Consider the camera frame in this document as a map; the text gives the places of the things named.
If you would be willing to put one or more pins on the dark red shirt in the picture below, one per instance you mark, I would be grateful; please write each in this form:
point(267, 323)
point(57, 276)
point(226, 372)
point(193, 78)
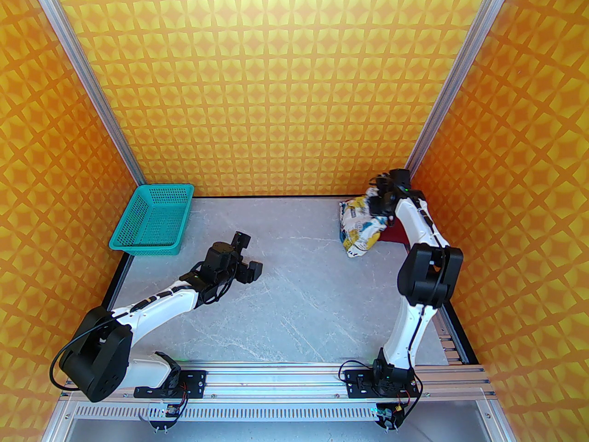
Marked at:
point(395, 235)

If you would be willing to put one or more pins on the white cartoon print garment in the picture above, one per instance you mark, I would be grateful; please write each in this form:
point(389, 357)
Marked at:
point(361, 228)

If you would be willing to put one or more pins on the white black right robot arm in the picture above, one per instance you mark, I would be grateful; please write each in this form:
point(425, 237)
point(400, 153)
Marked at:
point(414, 228)

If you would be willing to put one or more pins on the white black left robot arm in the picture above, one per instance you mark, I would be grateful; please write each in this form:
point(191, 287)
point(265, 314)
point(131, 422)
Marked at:
point(156, 309)

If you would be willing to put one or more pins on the teal perforated plastic basket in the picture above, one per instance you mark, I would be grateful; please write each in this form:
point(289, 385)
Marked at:
point(147, 219)

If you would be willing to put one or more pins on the small electronics board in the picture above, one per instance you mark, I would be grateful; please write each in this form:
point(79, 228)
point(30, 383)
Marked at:
point(165, 412)
point(389, 415)

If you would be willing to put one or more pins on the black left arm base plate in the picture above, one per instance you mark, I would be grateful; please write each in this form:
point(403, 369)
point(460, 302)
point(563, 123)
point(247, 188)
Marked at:
point(195, 382)

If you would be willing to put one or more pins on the aluminium mounting rail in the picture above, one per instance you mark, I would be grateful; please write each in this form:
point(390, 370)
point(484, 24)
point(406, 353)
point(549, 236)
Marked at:
point(276, 380)

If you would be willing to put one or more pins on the aluminium frame post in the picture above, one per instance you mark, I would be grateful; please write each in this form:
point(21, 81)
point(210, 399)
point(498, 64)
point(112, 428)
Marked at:
point(86, 76)
point(453, 76)

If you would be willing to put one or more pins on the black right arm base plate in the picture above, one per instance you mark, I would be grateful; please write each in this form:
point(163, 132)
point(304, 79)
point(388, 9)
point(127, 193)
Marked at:
point(356, 382)

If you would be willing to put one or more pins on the short aluminium side rail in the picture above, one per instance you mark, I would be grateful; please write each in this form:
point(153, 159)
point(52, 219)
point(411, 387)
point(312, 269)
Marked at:
point(455, 350)

